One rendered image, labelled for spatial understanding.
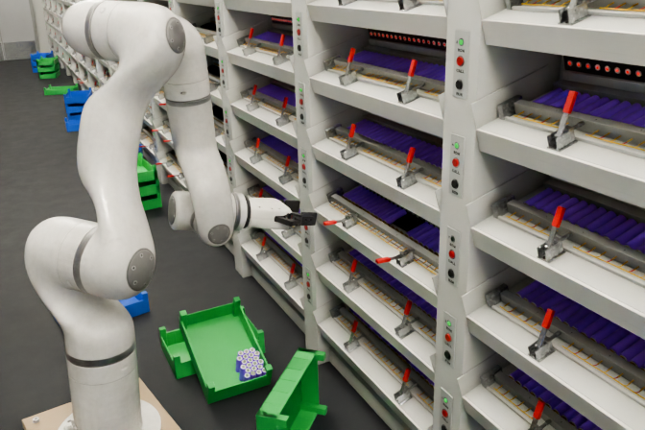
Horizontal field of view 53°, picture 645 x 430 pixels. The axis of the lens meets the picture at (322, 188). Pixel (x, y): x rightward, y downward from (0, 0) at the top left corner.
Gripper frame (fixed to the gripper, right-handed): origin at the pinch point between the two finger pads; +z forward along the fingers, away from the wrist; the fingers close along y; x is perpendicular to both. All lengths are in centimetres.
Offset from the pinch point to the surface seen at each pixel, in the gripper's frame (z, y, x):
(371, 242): 20.8, 0.1, -7.7
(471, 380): 25, 40, -24
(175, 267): 9, -125, -66
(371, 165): 17.9, -2.0, 11.9
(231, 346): 5, -44, -59
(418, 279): 19.7, 22.2, -8.4
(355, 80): 14.6, -11.3, 31.5
